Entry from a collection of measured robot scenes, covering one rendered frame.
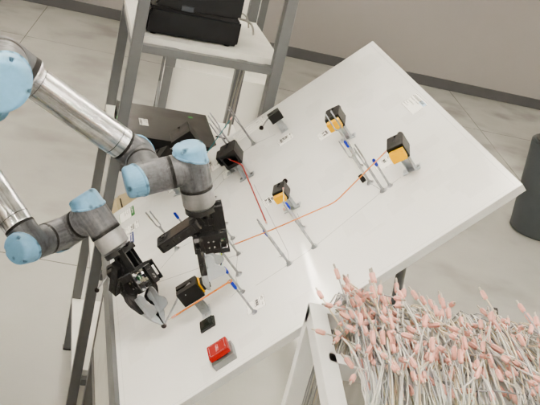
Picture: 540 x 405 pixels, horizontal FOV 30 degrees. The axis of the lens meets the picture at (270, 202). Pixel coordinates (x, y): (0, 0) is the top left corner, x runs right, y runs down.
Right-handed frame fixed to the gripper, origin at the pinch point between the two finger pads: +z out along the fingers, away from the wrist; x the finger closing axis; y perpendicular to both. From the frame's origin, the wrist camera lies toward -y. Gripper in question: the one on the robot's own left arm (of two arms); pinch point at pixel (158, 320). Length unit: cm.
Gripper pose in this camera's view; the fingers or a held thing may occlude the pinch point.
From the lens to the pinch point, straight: 245.4
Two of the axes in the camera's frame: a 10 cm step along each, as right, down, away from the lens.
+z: 5.3, 8.4, 0.9
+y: 5.5, -2.6, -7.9
